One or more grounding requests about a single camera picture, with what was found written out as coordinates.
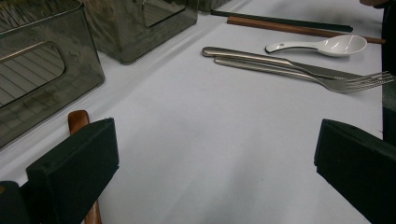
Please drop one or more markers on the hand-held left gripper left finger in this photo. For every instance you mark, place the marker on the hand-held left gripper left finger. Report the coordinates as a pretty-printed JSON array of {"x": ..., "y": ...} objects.
[{"x": 74, "y": 174}]

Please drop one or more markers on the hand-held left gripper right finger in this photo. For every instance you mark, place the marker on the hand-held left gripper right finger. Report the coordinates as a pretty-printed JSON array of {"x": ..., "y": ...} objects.
[{"x": 358, "y": 174}]

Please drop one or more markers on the smoky clear plastic bin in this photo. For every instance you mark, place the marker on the smoky clear plastic bin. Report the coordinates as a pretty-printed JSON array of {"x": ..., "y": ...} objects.
[
  {"x": 130, "y": 43},
  {"x": 37, "y": 93},
  {"x": 211, "y": 3}
]

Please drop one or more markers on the steel fork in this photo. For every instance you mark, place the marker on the steel fork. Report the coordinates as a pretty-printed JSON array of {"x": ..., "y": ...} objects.
[{"x": 339, "y": 85}]

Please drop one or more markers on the white ceramic spoon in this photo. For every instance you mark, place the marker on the white ceramic spoon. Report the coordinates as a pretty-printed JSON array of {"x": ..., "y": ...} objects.
[{"x": 342, "y": 45}]

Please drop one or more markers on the steel table knife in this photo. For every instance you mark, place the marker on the steel table knife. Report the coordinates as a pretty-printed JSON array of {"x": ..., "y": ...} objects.
[{"x": 249, "y": 56}]

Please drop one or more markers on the brown wooden chopstick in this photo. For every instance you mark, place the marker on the brown wooden chopstick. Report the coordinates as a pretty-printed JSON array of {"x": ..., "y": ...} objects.
[
  {"x": 274, "y": 28},
  {"x": 274, "y": 25}
]

